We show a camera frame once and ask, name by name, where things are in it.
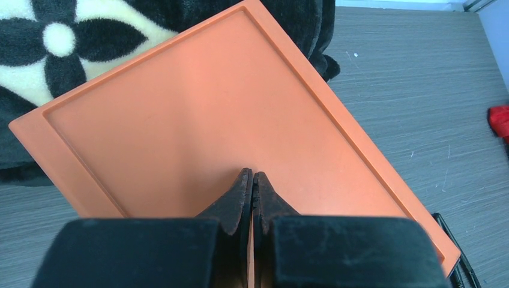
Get orange drawer organizer box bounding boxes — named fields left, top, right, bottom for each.
left=9, top=1, right=460, bottom=274

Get red cloth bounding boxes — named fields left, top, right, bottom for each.
left=488, top=105, right=509, bottom=144

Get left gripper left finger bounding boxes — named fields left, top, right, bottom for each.
left=194, top=167, right=254, bottom=259

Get black floral blanket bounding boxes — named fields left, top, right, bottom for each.
left=0, top=0, right=341, bottom=188

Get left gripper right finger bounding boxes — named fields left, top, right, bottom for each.
left=253, top=172, right=300, bottom=239

